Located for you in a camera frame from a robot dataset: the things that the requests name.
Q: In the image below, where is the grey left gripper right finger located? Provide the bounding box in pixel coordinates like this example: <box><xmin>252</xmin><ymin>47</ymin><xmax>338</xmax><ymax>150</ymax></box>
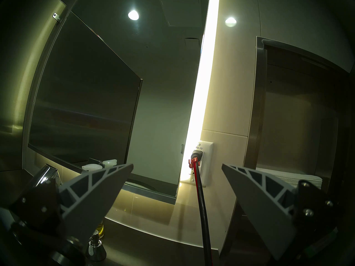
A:
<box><xmin>221</xmin><ymin>163</ymin><xmax>344</xmax><ymax>262</ymax></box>

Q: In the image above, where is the white vertical light strip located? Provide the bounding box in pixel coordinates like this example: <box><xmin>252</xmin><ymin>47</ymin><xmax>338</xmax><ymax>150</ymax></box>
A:
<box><xmin>177</xmin><ymin>0</ymin><xmax>221</xmax><ymax>185</ymax></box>

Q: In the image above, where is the folded towel stack in dispenser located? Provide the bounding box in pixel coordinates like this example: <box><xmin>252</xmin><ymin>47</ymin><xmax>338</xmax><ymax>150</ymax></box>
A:
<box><xmin>255</xmin><ymin>167</ymin><xmax>323</xmax><ymax>190</ymax></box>

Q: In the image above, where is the white wall power outlet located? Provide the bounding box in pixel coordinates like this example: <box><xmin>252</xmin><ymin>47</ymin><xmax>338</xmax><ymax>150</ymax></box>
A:
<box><xmin>189</xmin><ymin>141</ymin><xmax>214</xmax><ymax>187</ymax></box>

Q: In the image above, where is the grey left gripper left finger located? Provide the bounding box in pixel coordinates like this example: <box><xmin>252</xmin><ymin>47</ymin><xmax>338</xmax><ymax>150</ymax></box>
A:
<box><xmin>10</xmin><ymin>163</ymin><xmax>134</xmax><ymax>245</ymax></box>

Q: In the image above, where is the soap bottle with yellow liquid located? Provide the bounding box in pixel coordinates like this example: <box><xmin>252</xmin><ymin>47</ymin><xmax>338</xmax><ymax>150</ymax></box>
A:
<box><xmin>82</xmin><ymin>163</ymin><xmax>106</xmax><ymax>239</ymax></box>

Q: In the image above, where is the red and black power cable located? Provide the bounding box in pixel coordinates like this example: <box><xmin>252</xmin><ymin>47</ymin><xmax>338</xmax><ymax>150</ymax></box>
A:
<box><xmin>187</xmin><ymin>149</ymin><xmax>215</xmax><ymax>266</ymax></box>

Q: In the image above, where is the large wall mirror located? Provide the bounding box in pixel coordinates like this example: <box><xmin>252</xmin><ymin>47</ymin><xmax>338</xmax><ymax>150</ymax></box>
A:
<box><xmin>24</xmin><ymin>0</ymin><xmax>211</xmax><ymax>205</ymax></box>

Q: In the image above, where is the chrome soap pump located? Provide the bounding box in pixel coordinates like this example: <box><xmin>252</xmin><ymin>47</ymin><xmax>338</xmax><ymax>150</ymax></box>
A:
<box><xmin>88</xmin><ymin>230</ymin><xmax>107</xmax><ymax>262</ymax></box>

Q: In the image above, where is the chrome sink faucet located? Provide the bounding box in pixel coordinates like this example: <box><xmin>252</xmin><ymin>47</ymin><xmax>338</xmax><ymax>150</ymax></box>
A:
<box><xmin>31</xmin><ymin>163</ymin><xmax>60</xmax><ymax>191</ymax></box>

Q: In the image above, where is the steel towel dispenser cabinet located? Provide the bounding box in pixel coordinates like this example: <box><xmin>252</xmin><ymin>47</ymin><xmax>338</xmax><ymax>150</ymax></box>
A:
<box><xmin>244</xmin><ymin>35</ymin><xmax>355</xmax><ymax>266</ymax></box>

